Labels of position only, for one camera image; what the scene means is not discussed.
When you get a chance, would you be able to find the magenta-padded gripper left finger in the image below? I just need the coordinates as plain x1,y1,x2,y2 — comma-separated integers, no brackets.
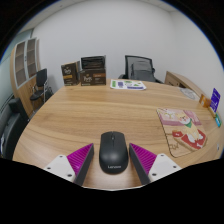
43,142,95,187

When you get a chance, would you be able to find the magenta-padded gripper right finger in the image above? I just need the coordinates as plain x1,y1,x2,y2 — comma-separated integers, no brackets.
128,142,183,186

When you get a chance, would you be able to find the black computer mouse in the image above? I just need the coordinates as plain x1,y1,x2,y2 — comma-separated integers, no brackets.
98,130,130,175

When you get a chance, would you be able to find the cartoon print mouse pad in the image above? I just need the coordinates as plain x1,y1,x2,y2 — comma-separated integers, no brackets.
156,107,208,158

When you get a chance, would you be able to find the black leather sofa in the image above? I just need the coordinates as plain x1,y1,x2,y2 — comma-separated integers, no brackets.
0,97,31,160

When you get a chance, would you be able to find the white printed leaflet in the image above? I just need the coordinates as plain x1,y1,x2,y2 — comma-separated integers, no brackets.
109,78,147,91

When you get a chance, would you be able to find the round grey white disc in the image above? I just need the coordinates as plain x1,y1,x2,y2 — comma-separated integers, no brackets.
179,87,200,101

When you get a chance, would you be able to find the wide brown carton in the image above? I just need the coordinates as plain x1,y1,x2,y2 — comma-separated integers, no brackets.
79,68,107,87

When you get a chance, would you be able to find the green packet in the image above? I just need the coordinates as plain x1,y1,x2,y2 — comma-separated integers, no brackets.
214,113,223,128

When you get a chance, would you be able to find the small orange box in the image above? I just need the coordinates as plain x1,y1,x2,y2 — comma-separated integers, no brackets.
198,93,213,108

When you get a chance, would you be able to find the tall brown carton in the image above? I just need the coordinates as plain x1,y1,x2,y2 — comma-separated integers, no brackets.
60,61,81,87

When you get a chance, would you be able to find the wooden side desk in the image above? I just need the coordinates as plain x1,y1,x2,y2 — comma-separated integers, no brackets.
164,70,209,99

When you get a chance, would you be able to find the small black chair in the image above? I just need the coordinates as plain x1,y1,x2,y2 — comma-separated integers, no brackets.
29,68,54,111

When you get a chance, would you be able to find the black mesh office chair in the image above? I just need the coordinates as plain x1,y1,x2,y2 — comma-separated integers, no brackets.
118,54,164,84

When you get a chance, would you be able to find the purple card package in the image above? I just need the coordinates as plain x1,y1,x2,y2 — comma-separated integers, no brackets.
209,87,222,113

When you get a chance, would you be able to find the black open box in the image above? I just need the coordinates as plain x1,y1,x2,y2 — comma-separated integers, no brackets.
80,55,107,71

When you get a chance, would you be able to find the wooden shelf unit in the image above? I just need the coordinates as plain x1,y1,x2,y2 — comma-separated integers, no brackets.
9,37,43,118

